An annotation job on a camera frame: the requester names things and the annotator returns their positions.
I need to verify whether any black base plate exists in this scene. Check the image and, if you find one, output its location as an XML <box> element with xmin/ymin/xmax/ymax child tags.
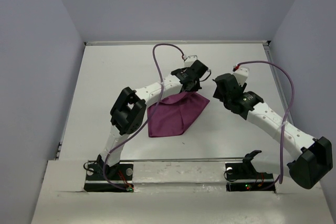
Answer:
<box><xmin>223</xmin><ymin>150</ymin><xmax>276</xmax><ymax>193</ymax></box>
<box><xmin>83</xmin><ymin>160</ymin><xmax>134</xmax><ymax>193</ymax></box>

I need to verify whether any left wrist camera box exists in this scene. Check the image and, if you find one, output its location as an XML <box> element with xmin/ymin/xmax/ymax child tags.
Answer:
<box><xmin>183</xmin><ymin>55</ymin><xmax>198</xmax><ymax>69</ymax></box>

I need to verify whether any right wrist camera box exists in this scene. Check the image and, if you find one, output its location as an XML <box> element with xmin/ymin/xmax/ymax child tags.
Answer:
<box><xmin>233</xmin><ymin>66</ymin><xmax>249</xmax><ymax>87</ymax></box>

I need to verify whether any purple cloth napkin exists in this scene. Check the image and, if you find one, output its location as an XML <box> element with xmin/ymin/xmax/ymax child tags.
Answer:
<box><xmin>147</xmin><ymin>92</ymin><xmax>209</xmax><ymax>138</ymax></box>

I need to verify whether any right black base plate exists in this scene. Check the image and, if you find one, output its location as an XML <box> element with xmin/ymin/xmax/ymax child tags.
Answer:
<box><xmin>223</xmin><ymin>150</ymin><xmax>276</xmax><ymax>193</ymax></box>

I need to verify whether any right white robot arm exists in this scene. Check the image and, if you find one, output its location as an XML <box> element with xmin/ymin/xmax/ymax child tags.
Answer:
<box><xmin>213</xmin><ymin>73</ymin><xmax>333</xmax><ymax>189</ymax></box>

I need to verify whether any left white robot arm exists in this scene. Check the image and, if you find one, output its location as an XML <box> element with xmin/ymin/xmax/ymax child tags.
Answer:
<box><xmin>97</xmin><ymin>60</ymin><xmax>209</xmax><ymax>179</ymax></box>

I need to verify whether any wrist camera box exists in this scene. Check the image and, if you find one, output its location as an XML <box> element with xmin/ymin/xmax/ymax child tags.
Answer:
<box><xmin>183</xmin><ymin>55</ymin><xmax>198</xmax><ymax>69</ymax></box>
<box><xmin>233</xmin><ymin>66</ymin><xmax>249</xmax><ymax>87</ymax></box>

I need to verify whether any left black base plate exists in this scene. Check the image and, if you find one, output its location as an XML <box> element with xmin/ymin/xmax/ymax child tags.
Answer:
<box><xmin>83</xmin><ymin>160</ymin><xmax>134</xmax><ymax>193</ymax></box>

